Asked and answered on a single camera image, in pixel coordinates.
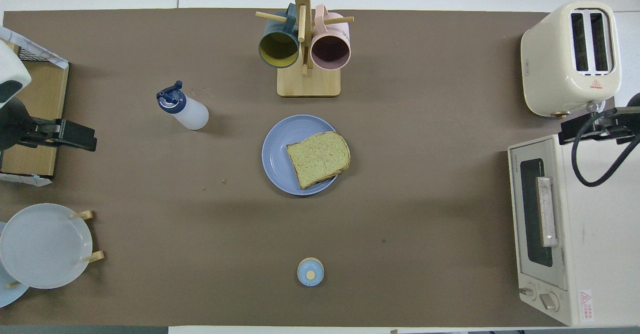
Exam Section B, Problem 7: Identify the wooden mug rack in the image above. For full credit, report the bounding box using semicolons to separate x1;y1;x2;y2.
255;0;355;98

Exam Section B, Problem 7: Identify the clear bottle with blue cap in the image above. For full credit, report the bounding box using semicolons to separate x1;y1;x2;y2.
156;80;210;131

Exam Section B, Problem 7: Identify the dark teal mug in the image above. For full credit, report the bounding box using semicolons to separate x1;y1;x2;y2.
258;3;301;69

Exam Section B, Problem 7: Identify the wooden shelf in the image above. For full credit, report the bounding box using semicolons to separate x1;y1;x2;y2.
0;39;70;177

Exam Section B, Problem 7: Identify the pink mug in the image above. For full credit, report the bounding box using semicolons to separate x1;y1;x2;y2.
310;4;352;72

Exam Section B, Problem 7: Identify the light blue plate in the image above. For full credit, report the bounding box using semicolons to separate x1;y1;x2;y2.
0;221;31;309

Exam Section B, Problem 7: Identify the grey plate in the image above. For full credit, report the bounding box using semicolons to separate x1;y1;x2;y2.
0;203;94;290

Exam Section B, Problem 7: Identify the brown table mat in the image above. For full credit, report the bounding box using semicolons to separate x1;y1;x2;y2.
0;8;617;327

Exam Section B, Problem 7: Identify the black wire basket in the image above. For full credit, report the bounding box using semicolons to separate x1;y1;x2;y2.
17;44;53;64

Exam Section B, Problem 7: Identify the wooden plate rack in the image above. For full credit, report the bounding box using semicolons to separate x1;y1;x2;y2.
6;210;105;289

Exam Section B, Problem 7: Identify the white toaster power cord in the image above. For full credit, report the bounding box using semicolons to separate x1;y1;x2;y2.
574;101;607;135

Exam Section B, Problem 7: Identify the cream two-slot toaster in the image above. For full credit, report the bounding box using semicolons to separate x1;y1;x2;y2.
520;1;622;118

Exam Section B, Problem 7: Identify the bread slice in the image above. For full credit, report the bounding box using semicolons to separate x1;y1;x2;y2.
286;131;352;191

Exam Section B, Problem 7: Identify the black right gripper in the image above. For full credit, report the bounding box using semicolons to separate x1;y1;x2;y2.
557;93;640;146

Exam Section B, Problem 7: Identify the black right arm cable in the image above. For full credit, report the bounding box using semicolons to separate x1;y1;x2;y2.
571;108;640;188

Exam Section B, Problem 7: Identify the blue round plate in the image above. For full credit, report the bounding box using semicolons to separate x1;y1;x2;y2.
262;114;346;196

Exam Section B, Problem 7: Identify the white toaster oven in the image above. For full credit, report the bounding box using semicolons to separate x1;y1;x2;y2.
507;133;640;328

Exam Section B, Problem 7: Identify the small blue round container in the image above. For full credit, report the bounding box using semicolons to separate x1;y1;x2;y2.
297;257;325;287

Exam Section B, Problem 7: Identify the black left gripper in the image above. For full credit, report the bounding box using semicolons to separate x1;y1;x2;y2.
0;97;98;152

